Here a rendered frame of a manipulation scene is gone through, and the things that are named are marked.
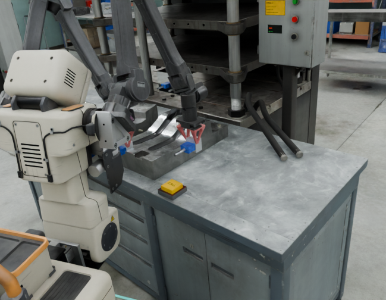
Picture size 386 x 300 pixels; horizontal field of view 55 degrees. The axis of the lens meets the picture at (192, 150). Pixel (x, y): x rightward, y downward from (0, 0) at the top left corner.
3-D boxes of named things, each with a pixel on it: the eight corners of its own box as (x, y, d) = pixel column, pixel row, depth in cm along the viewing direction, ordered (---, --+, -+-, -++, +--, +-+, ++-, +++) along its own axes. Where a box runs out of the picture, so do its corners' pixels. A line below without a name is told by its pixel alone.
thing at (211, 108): (240, 131, 206) (240, 119, 202) (102, 95, 287) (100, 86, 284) (310, 88, 259) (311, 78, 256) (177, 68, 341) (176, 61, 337)
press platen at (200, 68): (242, 107, 199) (242, 74, 191) (100, 77, 280) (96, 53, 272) (313, 68, 252) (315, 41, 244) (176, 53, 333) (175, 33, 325)
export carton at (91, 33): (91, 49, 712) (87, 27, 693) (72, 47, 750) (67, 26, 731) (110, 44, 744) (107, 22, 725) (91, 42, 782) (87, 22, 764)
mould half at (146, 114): (104, 165, 168) (100, 143, 163) (61, 158, 179) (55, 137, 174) (159, 122, 208) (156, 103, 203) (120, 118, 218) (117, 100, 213)
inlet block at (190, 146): (179, 162, 142) (178, 150, 139) (170, 159, 145) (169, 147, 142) (201, 149, 150) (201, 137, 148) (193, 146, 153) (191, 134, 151)
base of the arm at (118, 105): (88, 114, 109) (123, 116, 105) (96, 91, 112) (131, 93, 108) (102, 128, 117) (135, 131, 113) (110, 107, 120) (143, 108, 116)
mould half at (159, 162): (154, 180, 152) (150, 151, 146) (115, 163, 168) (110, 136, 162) (228, 136, 184) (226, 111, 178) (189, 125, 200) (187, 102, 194)
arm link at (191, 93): (176, 91, 138) (189, 93, 135) (187, 86, 143) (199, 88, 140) (178, 109, 141) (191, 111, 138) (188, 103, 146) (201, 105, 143)
